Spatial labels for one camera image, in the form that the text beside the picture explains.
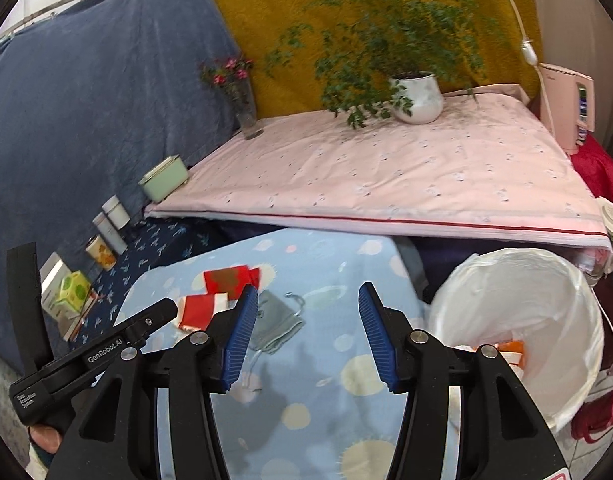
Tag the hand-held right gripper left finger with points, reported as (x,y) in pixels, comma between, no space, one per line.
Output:
(241,330)

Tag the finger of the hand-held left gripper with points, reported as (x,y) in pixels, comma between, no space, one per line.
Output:
(26,300)
(154,315)

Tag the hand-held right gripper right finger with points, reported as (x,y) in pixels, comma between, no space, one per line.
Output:
(376,340)

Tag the red and white cloth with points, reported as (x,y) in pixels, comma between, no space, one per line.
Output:
(196,312)

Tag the large orange plastic bag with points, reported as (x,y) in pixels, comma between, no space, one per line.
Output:
(511,346)

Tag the waste bin with white liner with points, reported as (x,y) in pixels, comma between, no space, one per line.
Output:
(536,280)

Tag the person's left hand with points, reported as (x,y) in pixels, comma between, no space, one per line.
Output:
(45,440)

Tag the grey fabric pouch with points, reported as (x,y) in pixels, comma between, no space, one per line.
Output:
(276,320)

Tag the white carton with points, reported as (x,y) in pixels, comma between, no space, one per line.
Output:
(56,270)

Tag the green tissue box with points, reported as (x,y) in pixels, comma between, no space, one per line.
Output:
(71,292)

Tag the flattened red paper cup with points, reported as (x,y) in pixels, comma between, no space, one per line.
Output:
(226,280)

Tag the blue printed tablecloth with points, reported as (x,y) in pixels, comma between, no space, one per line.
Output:
(311,370)

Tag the navy printed cloth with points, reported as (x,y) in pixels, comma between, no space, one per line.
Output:
(156,240)

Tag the floral print can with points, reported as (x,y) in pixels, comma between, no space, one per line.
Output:
(100,255)

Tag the tall grey canister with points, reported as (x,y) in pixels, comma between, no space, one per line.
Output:
(109,235)

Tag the short white canister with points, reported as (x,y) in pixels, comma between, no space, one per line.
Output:
(117,212)

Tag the pale green box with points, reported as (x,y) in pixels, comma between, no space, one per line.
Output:
(161,182)

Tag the pink quilt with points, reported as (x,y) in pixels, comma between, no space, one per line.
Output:
(386,175)

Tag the glass vase with red flowers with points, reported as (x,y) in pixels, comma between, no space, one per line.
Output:
(249,120)

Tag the blue blanket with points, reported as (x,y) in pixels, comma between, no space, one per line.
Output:
(111,85)

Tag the potted green plant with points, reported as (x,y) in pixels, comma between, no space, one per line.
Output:
(419,97)

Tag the yellow blanket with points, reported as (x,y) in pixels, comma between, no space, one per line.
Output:
(266,10)

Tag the beige curtain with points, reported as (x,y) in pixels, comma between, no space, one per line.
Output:
(586,20)

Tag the white wall device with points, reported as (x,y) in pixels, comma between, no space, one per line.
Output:
(561,105)

